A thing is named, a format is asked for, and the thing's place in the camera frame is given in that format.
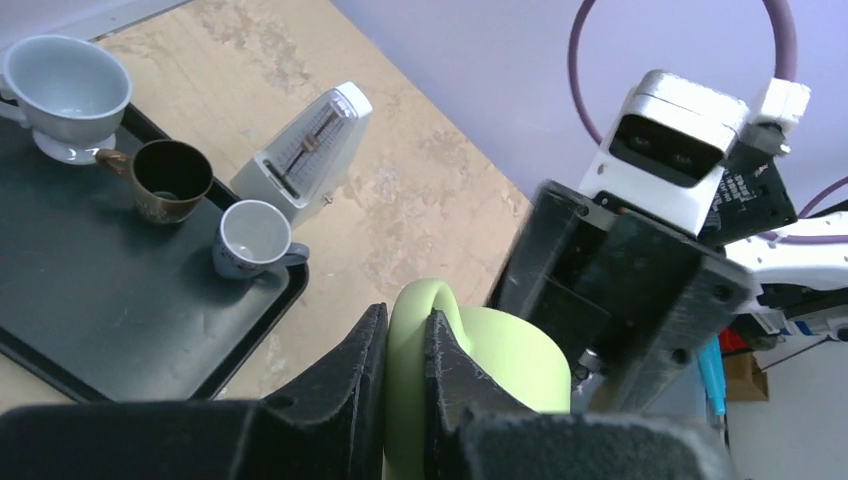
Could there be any cardboard box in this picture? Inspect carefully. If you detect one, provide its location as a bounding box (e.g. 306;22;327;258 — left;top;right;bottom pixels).
723;353;769;402

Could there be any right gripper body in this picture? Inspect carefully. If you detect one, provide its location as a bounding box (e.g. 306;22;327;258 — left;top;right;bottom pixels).
490;180;753;412

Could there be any white mug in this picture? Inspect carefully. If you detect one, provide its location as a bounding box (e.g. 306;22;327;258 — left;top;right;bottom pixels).
1;35;133;166

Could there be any black tray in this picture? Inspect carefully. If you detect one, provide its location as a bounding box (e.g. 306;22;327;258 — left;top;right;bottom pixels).
1;120;309;402

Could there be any blue tool handle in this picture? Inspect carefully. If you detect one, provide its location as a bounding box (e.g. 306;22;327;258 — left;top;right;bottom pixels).
697;336;726;416

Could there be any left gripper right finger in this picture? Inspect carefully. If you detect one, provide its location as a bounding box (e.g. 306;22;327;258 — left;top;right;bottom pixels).
423;310;736;480

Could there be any green cup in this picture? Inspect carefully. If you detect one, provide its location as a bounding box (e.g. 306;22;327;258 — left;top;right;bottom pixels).
384;279;572;479

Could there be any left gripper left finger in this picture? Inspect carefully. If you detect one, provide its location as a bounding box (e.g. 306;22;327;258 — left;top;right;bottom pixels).
1;304;388;479

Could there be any blue patterned mug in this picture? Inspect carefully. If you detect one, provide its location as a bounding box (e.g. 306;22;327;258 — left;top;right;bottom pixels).
212;199;310;280

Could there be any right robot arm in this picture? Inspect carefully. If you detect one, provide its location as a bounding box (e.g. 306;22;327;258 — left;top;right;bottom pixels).
487;155;847;412

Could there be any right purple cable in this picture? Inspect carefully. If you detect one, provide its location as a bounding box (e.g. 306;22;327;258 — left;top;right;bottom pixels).
566;0;848;220

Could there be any brown mug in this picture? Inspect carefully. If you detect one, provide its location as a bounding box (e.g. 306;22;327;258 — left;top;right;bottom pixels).
95;139;214;225

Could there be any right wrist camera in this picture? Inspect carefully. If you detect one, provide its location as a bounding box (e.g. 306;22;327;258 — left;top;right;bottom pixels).
578;70;811;244

